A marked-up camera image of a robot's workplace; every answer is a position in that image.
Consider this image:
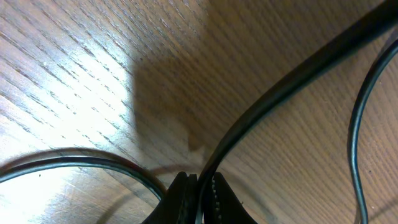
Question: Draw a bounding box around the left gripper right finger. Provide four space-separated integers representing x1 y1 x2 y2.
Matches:
205 172 257 224

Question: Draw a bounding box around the black cable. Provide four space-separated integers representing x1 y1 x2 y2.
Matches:
0 0 398 224

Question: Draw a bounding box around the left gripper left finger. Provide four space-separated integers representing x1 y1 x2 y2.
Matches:
142 172 198 224

